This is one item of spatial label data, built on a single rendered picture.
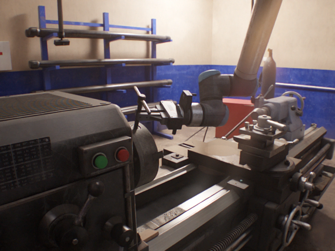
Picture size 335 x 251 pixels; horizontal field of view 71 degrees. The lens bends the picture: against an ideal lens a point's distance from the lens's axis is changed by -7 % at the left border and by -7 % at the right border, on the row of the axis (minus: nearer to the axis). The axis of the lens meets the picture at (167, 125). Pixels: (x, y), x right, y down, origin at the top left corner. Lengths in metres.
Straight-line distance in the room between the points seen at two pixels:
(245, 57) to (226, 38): 5.17
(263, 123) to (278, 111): 0.73
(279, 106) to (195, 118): 1.08
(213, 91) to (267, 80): 3.20
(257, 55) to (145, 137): 0.49
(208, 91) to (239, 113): 3.21
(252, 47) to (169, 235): 0.73
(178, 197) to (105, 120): 0.89
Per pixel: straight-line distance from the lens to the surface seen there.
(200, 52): 5.98
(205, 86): 0.98
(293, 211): 1.28
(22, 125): 0.55
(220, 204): 1.15
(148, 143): 0.88
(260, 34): 0.92
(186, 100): 0.88
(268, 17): 0.90
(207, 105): 0.96
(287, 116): 2.08
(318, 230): 2.66
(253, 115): 1.73
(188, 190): 1.47
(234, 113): 4.18
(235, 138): 1.23
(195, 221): 1.03
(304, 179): 1.35
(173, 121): 0.86
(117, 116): 0.62
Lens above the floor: 1.44
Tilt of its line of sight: 15 degrees down
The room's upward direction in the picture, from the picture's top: straight up
